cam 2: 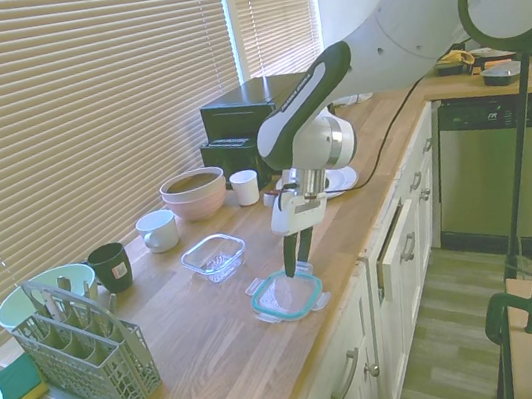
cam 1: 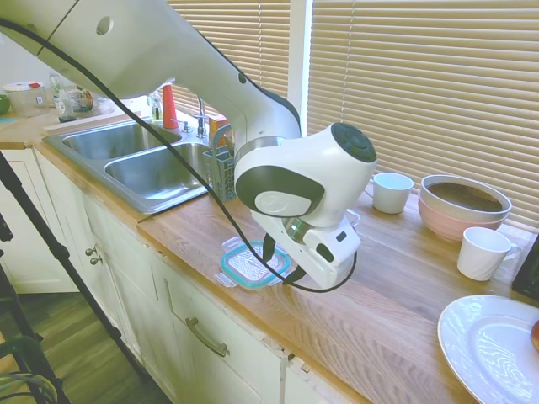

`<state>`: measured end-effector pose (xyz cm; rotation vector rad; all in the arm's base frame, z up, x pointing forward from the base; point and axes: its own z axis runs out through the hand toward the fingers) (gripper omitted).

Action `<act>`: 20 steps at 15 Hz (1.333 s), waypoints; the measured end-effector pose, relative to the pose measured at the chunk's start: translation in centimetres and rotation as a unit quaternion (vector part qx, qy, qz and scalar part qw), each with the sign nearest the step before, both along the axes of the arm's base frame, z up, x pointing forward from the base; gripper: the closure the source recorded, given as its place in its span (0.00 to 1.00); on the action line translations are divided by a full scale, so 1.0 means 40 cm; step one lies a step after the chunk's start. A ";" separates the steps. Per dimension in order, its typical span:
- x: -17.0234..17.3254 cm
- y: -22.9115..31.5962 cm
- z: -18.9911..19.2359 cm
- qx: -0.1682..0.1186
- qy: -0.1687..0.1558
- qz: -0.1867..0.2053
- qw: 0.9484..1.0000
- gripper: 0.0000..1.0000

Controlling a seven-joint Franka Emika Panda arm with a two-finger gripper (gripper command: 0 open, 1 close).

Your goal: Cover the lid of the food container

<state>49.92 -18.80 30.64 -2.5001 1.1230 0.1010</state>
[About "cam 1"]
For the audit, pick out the clear bottle green liquid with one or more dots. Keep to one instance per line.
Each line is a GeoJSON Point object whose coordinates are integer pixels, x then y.
{"type": "Point", "coordinates": [62, 103]}

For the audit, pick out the stainless steel double sink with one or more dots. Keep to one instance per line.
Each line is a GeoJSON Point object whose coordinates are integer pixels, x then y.
{"type": "Point", "coordinates": [139, 177]}

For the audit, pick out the white kitchen cabinet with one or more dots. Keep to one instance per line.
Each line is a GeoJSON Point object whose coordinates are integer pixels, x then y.
{"type": "Point", "coordinates": [139, 303]}

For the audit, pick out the black camera tripod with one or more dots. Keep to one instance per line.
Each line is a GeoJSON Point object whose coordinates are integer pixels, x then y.
{"type": "Point", "coordinates": [50, 240]}

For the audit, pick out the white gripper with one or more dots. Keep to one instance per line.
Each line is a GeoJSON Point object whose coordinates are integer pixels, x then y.
{"type": "Point", "coordinates": [275, 233]}

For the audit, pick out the red apple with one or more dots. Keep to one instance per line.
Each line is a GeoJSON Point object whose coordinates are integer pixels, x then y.
{"type": "Point", "coordinates": [535, 336]}

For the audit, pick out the clear dish soap bottle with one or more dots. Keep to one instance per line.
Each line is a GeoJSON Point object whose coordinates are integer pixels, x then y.
{"type": "Point", "coordinates": [155, 109]}

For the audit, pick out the white ceramic mug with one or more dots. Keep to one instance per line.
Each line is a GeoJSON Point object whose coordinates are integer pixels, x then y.
{"type": "Point", "coordinates": [480, 254]}
{"type": "Point", "coordinates": [391, 193]}

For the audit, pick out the chrome soap pump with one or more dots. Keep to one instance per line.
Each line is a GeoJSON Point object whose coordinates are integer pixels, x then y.
{"type": "Point", "coordinates": [186, 127]}

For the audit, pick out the white dinner plate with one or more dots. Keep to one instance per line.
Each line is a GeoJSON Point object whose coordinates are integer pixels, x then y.
{"type": "Point", "coordinates": [488, 349]}

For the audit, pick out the green round object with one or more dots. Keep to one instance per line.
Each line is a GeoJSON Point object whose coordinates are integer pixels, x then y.
{"type": "Point", "coordinates": [3, 104]}

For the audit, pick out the clear tub white lid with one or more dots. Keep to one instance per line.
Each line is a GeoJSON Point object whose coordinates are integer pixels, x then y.
{"type": "Point", "coordinates": [25, 99]}

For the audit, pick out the small jar colourful label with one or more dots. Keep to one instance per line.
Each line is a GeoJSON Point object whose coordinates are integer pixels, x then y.
{"type": "Point", "coordinates": [85, 100]}

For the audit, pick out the grey bowl brown inside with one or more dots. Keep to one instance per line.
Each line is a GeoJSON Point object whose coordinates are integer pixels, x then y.
{"type": "Point", "coordinates": [463, 198]}

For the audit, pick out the orange cardboard box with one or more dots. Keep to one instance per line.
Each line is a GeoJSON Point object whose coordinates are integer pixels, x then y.
{"type": "Point", "coordinates": [219, 128]}

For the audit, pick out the chrome faucet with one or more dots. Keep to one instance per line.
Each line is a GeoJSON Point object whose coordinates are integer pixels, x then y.
{"type": "Point", "coordinates": [201, 120]}

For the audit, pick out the round metal cabinet knob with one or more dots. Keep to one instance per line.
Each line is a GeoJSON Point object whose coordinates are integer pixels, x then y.
{"type": "Point", "coordinates": [90, 251]}
{"type": "Point", "coordinates": [96, 260]}

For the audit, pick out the clear plastic container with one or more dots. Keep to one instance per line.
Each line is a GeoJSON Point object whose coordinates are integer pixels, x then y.
{"type": "Point", "coordinates": [353, 218]}

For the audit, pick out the pink bowl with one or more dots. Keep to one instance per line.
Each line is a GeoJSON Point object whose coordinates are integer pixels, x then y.
{"type": "Point", "coordinates": [446, 225]}

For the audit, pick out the clear lid teal seal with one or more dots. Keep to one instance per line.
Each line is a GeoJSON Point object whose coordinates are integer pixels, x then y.
{"type": "Point", "coordinates": [248, 265]}

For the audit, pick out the grey plastic cutlery basket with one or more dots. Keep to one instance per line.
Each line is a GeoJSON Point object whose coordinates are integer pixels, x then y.
{"type": "Point", "coordinates": [221, 177]}

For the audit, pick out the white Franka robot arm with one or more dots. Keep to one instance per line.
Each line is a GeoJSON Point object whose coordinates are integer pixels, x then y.
{"type": "Point", "coordinates": [168, 50]}

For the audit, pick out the wide beige window blind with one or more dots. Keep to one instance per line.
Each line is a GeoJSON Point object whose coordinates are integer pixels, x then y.
{"type": "Point", "coordinates": [421, 84]}

